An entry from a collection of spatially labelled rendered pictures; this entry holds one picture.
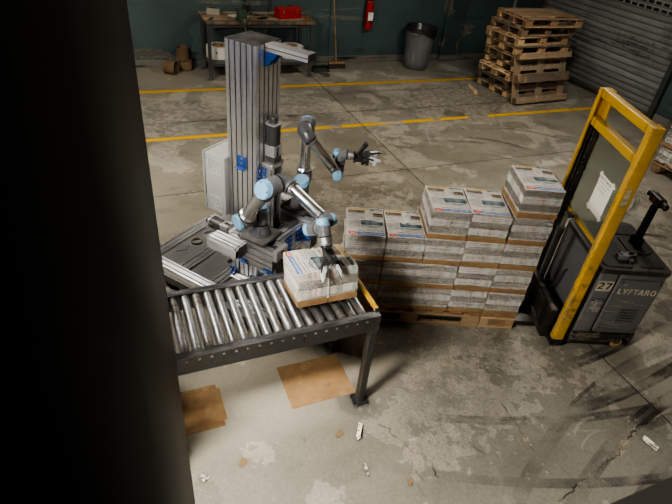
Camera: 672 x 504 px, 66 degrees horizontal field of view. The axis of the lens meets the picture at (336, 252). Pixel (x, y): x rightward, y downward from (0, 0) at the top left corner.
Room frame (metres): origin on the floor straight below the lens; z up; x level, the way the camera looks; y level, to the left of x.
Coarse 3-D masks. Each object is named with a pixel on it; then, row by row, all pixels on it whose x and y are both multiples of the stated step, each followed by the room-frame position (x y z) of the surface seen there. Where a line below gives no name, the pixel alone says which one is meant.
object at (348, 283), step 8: (320, 248) 2.57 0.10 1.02; (336, 248) 2.58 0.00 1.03; (344, 256) 2.48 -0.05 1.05; (344, 264) 2.39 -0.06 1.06; (352, 264) 2.40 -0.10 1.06; (336, 272) 2.33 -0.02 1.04; (344, 272) 2.35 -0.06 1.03; (352, 272) 2.37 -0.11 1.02; (336, 280) 2.33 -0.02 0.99; (344, 280) 2.35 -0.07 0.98; (352, 280) 2.37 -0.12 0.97; (336, 288) 2.32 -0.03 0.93; (344, 288) 2.35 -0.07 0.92; (352, 288) 2.37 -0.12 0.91
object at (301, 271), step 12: (288, 252) 2.49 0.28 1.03; (300, 252) 2.50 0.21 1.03; (288, 264) 2.39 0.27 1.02; (300, 264) 2.36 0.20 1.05; (312, 264) 2.37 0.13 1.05; (288, 276) 2.40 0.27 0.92; (300, 276) 2.24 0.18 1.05; (312, 276) 2.27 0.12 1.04; (300, 288) 2.23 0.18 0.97; (312, 288) 2.26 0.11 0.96; (300, 300) 2.22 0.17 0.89
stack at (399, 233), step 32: (352, 224) 3.19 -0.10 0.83; (384, 224) 3.27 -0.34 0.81; (416, 224) 3.29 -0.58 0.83; (416, 256) 3.10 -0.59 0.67; (448, 256) 3.12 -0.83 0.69; (480, 256) 3.14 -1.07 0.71; (384, 288) 3.09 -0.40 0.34; (416, 288) 3.11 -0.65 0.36; (384, 320) 3.09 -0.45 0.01; (416, 320) 3.11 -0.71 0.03
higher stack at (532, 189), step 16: (512, 176) 3.43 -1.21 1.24; (528, 176) 3.36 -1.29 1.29; (544, 176) 3.39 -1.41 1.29; (512, 192) 3.35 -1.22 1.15; (528, 192) 3.16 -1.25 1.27; (544, 192) 3.16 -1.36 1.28; (560, 192) 3.17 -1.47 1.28; (528, 208) 3.16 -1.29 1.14; (544, 208) 3.16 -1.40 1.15; (560, 208) 3.17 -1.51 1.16; (512, 224) 3.17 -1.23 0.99; (528, 224) 3.16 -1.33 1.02; (544, 224) 3.17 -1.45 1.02; (528, 240) 3.16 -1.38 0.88; (544, 240) 3.17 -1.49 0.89; (512, 256) 3.16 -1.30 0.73; (528, 256) 3.17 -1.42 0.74; (496, 272) 3.15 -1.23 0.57; (512, 272) 3.16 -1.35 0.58; (528, 272) 3.17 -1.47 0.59; (512, 288) 3.16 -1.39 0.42; (496, 304) 3.15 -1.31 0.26; (512, 304) 3.17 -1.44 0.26; (480, 320) 3.15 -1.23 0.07; (496, 320) 3.16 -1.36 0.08; (512, 320) 3.17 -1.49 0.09
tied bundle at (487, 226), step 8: (464, 192) 3.46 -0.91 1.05; (504, 200) 3.39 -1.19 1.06; (472, 216) 3.14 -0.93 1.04; (480, 216) 3.13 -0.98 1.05; (488, 216) 3.14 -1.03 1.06; (496, 216) 3.14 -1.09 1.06; (472, 224) 3.14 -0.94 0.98; (480, 224) 3.14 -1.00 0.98; (488, 224) 3.14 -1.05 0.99; (496, 224) 3.14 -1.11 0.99; (504, 224) 3.15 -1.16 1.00; (472, 232) 3.13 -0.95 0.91; (480, 232) 3.13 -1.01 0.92; (488, 232) 3.13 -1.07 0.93; (496, 232) 3.14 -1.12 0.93; (504, 232) 3.14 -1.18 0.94
